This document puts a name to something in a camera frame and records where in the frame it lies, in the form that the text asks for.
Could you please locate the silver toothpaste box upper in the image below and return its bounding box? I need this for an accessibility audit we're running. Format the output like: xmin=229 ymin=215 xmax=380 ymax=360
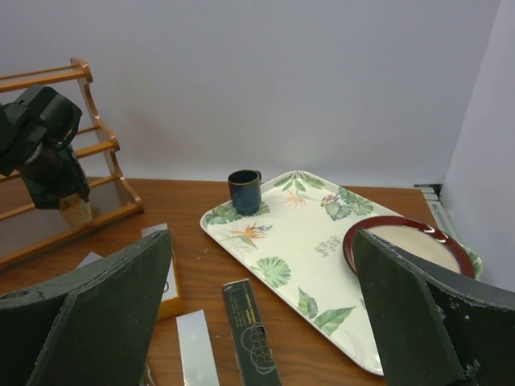
xmin=77 ymin=252 xmax=102 ymax=268

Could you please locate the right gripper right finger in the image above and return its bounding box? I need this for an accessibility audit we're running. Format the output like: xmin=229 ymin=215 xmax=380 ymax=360
xmin=352 ymin=228 xmax=514 ymax=385

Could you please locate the red rimmed beige plate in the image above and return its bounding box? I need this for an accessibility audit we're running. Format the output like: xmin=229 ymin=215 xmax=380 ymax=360
xmin=342 ymin=216 xmax=482 ymax=278

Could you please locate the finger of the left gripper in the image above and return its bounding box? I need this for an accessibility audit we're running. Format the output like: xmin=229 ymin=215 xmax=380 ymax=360
xmin=60 ymin=145 xmax=90 ymax=201

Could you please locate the white orange R.O toothpaste box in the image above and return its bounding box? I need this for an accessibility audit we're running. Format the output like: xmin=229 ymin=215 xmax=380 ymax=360
xmin=157 ymin=247 xmax=185 ymax=321

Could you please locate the dark blue mug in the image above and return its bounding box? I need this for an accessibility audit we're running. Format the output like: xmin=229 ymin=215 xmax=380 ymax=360
xmin=228 ymin=170 xmax=262 ymax=216

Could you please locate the silver toothpaste box right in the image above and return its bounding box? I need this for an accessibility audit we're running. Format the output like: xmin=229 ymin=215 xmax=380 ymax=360
xmin=176 ymin=310 xmax=220 ymax=386

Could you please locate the floral serving tray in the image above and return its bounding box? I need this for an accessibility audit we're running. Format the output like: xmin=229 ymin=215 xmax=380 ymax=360
xmin=200 ymin=170 xmax=483 ymax=376

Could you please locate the aluminium frame rail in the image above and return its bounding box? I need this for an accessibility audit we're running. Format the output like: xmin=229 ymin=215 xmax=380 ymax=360
xmin=414 ymin=183 xmax=458 ymax=240

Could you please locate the black toothpaste box right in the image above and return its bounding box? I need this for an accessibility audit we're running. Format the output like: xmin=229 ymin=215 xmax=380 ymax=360
xmin=222 ymin=279 xmax=282 ymax=386

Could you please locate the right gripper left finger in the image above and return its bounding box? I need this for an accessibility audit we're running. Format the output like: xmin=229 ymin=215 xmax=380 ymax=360
xmin=1 ymin=230 xmax=172 ymax=385

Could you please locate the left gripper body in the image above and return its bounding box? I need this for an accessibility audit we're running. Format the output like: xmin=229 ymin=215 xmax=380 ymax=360
xmin=1 ymin=84 xmax=82 ymax=209

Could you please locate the orange wooden shelf rack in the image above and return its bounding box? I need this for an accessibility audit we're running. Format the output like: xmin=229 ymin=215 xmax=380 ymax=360
xmin=1 ymin=57 xmax=143 ymax=269

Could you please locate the silver toothpaste box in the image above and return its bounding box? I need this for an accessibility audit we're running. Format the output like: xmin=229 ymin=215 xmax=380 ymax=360
xmin=176 ymin=310 xmax=220 ymax=386
xmin=77 ymin=252 xmax=102 ymax=268

